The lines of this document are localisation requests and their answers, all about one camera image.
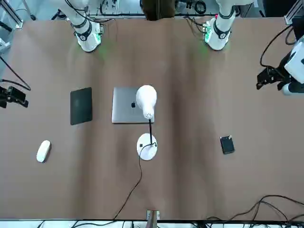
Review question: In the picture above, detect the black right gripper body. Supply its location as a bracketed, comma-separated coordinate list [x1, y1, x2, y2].
[0, 85, 12, 109]

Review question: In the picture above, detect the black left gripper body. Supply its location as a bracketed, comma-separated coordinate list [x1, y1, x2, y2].
[267, 51, 295, 91]

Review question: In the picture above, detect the white computer mouse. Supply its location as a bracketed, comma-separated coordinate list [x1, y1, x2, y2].
[36, 140, 52, 163]

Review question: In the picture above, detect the small black square object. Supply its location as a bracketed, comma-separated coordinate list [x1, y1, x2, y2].
[219, 134, 236, 155]

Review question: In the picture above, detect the white desk lamp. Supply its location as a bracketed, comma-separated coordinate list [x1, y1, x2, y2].
[135, 84, 159, 162]

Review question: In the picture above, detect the grey closed laptop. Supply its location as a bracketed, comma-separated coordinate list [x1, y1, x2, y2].
[111, 86, 155, 124]

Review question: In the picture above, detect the person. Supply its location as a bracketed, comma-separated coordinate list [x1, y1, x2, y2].
[142, 0, 177, 21]

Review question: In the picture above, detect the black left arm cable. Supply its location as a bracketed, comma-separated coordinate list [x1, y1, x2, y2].
[259, 23, 299, 69]

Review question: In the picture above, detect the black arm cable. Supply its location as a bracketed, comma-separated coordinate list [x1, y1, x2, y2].
[0, 56, 32, 92]
[259, 23, 299, 69]

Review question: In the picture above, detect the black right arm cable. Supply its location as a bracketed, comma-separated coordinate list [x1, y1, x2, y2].
[0, 56, 32, 92]

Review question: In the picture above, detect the aluminium frame rail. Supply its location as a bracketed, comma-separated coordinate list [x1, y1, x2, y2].
[0, 0, 24, 30]
[284, 4, 304, 26]

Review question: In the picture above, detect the coiled black cable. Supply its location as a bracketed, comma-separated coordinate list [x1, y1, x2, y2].
[194, 0, 207, 13]

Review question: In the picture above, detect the long black desk cable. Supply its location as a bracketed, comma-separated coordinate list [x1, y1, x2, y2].
[206, 194, 304, 223]

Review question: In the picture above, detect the black lamp power cable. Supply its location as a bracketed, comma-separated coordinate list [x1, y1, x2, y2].
[113, 142, 158, 220]

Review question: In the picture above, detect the aluminium camera post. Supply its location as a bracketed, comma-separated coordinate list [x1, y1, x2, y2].
[146, 209, 161, 228]

